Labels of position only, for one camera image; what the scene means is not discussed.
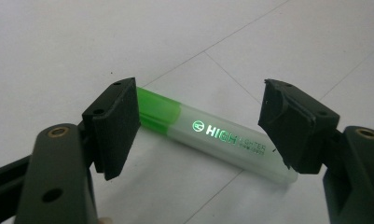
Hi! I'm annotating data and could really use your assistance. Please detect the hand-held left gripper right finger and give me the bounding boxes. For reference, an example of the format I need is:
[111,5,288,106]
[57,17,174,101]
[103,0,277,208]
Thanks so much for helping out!
[257,78,341,175]

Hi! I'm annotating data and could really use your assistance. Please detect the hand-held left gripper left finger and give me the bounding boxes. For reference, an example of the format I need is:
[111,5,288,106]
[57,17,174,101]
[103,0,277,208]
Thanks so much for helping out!
[81,77,142,181]

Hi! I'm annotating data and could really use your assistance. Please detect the green highlighter pen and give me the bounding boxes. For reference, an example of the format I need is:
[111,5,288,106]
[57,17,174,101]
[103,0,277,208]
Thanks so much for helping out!
[136,87,299,185]

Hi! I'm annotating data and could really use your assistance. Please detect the white table sheet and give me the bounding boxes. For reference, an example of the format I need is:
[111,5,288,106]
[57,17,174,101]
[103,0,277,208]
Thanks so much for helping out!
[0,0,374,224]

